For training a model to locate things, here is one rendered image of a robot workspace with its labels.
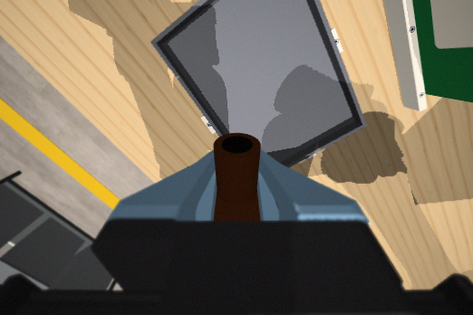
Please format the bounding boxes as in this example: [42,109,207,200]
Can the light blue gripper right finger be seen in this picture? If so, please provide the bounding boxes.
[257,149,370,226]

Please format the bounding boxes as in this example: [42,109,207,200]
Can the green plastic crate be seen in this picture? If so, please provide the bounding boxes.
[412,0,473,102]

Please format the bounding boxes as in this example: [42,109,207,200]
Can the brown bottle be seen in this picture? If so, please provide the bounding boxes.
[213,133,261,221]

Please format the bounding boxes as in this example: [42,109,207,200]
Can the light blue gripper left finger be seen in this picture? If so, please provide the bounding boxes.
[105,149,217,223]

